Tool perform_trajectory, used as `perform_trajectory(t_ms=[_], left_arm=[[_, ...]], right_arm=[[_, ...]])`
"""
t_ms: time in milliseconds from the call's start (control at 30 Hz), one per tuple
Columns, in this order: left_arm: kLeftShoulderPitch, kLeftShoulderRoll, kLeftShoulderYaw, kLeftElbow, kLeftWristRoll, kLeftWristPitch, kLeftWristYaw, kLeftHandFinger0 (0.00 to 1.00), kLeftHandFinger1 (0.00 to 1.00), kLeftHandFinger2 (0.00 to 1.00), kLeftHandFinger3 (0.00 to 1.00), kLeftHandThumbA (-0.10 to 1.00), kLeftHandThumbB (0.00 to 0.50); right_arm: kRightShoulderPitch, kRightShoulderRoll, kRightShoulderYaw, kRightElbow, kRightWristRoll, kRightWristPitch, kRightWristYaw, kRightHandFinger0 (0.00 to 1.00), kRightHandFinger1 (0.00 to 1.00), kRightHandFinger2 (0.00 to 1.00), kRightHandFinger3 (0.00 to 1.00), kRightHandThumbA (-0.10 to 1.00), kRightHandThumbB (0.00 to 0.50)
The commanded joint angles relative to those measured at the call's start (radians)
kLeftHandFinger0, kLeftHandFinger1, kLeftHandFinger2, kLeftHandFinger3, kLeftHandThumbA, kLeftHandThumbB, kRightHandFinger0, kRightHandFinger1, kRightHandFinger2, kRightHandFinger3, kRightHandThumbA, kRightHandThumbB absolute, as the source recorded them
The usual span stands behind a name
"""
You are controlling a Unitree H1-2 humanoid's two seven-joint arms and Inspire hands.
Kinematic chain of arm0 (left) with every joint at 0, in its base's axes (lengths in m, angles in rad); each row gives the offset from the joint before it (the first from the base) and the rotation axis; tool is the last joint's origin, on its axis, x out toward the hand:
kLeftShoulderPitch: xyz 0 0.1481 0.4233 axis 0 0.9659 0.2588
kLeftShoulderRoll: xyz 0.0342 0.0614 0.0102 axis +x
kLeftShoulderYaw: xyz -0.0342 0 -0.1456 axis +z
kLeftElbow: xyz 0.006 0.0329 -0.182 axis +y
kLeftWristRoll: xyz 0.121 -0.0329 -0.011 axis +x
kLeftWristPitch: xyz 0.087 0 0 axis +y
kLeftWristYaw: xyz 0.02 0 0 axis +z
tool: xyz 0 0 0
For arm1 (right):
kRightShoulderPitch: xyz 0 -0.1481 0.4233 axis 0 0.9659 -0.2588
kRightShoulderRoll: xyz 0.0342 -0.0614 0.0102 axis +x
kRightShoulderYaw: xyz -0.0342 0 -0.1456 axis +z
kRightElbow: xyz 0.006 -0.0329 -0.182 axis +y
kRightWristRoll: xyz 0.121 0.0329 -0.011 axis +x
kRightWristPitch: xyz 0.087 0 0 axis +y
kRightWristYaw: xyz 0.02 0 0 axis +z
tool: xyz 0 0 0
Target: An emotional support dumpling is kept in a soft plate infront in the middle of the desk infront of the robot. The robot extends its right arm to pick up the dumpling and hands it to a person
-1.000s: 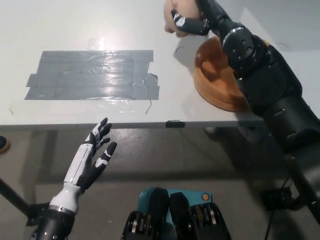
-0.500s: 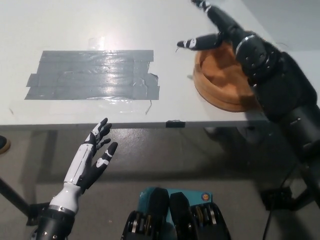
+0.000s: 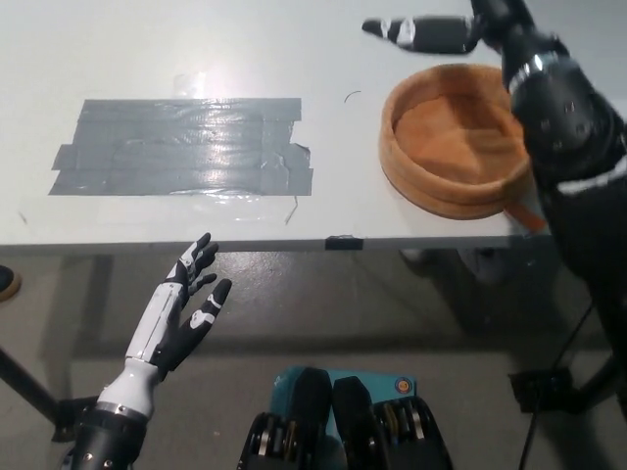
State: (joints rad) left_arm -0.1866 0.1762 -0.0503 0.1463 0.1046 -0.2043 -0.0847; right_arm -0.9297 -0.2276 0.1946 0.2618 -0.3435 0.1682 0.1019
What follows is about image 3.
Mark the grey table leg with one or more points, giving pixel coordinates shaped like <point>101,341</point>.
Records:
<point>88,298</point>

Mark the black stand pole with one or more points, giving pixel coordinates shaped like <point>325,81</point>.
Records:
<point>27,384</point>

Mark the dark shoe with tan sole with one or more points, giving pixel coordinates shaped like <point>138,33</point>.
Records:
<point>7,285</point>

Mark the small black tape piece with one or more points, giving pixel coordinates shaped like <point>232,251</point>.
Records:
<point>344,243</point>

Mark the orange soft plush plate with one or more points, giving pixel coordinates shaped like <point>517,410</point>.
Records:
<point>416,181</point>

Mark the black teal robot torso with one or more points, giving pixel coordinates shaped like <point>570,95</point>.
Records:
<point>343,421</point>

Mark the grey duct tape patch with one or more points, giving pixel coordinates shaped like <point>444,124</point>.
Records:
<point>181,152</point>

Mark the clear tape sheet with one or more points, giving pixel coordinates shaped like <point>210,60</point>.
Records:
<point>235,205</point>

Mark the black floor base plate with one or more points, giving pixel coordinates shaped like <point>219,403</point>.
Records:
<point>539,387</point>

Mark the grey furniture foot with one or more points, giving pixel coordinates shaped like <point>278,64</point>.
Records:
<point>487,264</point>
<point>411,259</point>

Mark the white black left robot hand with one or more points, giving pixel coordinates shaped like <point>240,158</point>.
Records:
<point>169,323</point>

